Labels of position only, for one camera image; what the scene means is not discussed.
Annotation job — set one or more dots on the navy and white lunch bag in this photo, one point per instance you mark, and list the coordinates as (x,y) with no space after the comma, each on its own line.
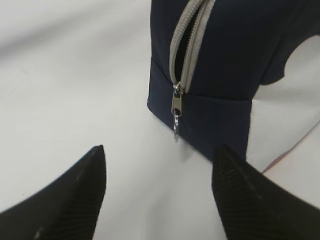
(222,73)

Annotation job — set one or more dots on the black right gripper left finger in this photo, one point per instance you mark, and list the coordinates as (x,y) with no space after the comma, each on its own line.
(67,209)

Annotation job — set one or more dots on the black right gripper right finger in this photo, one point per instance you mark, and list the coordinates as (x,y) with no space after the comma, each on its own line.
(252,207)

